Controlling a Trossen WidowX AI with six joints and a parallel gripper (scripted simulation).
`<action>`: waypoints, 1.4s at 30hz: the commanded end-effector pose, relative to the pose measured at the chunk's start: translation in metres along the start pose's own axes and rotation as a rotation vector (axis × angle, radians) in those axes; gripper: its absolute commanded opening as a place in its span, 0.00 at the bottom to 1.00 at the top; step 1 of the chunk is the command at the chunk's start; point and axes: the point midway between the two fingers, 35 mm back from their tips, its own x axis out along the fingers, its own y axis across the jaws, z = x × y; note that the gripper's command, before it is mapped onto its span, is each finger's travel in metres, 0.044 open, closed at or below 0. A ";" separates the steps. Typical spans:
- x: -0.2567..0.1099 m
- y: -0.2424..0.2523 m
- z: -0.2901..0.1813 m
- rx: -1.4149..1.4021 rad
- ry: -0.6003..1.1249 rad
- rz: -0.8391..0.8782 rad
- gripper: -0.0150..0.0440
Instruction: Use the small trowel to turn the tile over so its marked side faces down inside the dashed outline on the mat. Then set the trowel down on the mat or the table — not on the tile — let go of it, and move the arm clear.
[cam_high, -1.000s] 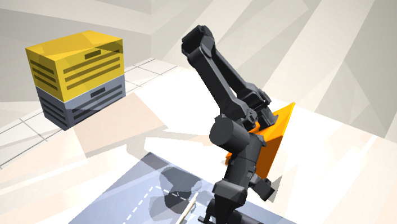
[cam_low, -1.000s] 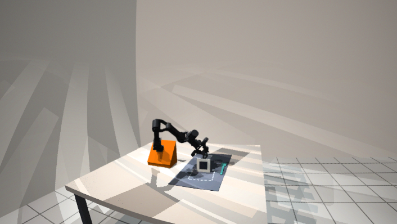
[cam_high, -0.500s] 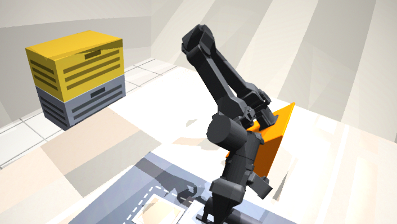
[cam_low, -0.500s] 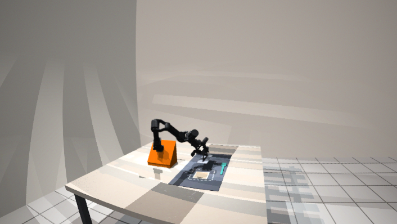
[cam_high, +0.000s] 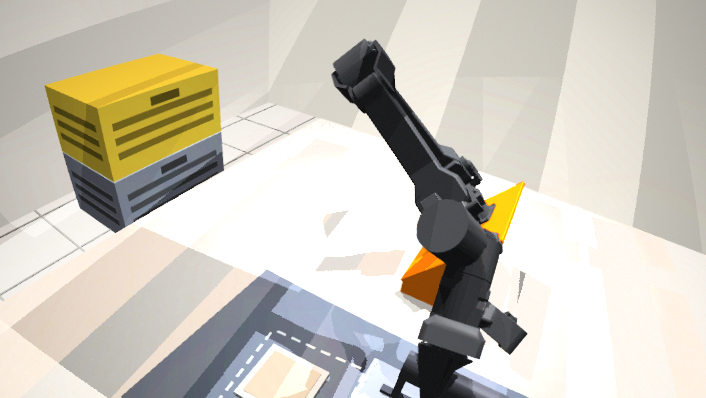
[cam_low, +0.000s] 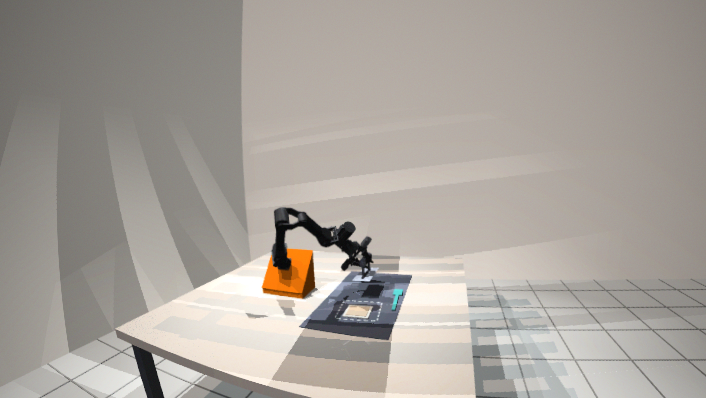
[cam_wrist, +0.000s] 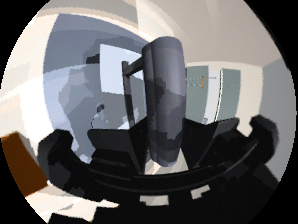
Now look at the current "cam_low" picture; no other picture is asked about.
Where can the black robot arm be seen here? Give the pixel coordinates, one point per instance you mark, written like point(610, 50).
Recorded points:
point(322, 235)

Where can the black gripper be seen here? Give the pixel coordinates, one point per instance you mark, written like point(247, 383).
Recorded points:
point(350, 249)

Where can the white square tile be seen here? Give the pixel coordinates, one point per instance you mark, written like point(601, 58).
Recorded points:
point(361, 312)

